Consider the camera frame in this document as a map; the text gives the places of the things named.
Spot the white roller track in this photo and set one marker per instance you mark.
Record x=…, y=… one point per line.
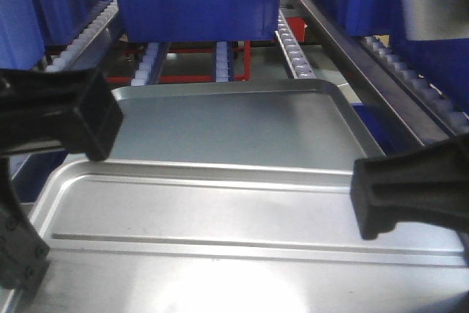
x=150, y=67
x=224, y=62
x=296, y=63

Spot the right white roller track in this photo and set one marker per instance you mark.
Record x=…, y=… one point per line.
x=296, y=63

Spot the far left grey roller track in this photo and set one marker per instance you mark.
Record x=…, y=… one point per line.
x=89, y=47

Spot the silver ribbed metal tray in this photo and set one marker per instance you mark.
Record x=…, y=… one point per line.
x=134, y=236

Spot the large grey tray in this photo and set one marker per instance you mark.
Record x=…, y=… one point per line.
x=287, y=123

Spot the left white roller track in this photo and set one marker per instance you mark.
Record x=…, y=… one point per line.
x=150, y=67

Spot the right steel divider rail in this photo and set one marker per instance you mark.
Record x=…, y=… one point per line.
x=403, y=120

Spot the grey roller track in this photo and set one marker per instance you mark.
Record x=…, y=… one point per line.
x=89, y=47
x=431, y=99

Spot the centre white roller track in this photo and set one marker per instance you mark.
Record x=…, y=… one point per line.
x=224, y=62

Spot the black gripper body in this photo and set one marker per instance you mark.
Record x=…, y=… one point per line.
x=23, y=252

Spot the far right grey roller track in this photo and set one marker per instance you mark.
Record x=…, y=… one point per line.
x=431, y=99

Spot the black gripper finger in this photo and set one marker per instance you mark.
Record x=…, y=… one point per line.
x=71, y=110
x=428, y=185

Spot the large blue bin centre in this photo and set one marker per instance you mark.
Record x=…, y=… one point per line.
x=198, y=1

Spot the red metal frame cart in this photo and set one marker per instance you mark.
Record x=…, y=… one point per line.
x=186, y=63

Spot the blue bin upper left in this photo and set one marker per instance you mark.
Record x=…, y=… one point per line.
x=22, y=44

